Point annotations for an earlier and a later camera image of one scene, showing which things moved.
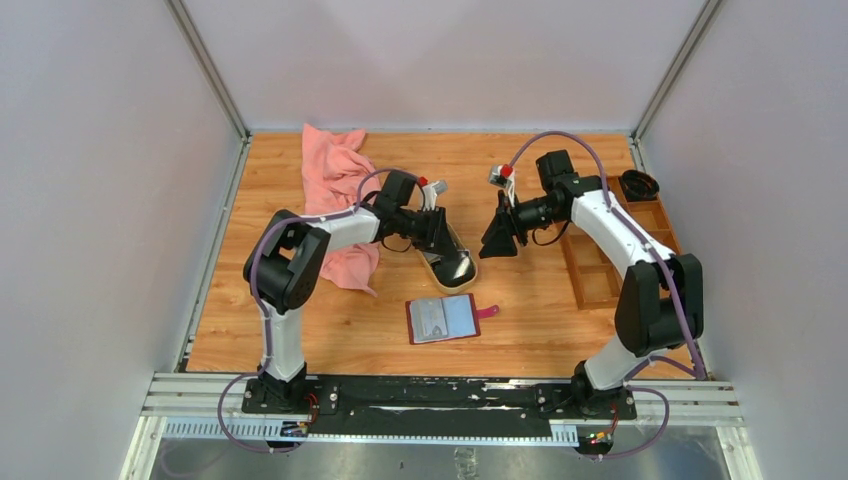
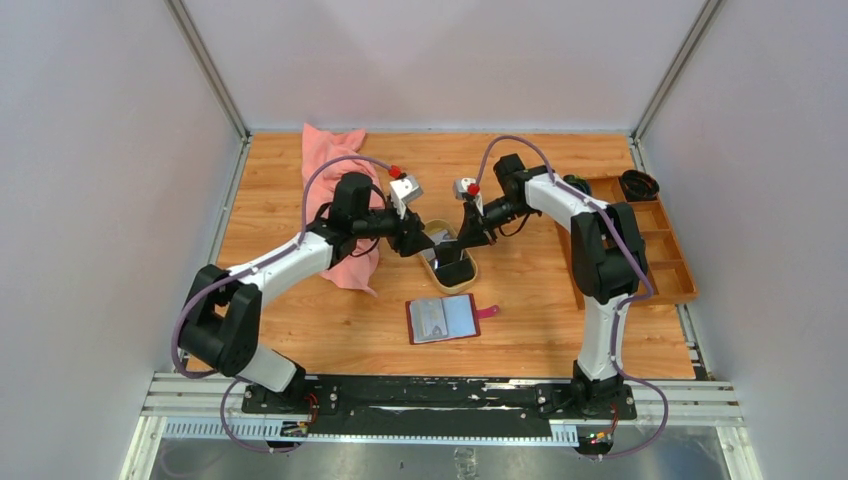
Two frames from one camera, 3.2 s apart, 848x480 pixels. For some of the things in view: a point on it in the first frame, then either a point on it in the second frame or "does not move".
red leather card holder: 444,318 does not move
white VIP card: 428,319 does not move
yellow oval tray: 454,273 does not move
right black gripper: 498,239 to 472,231
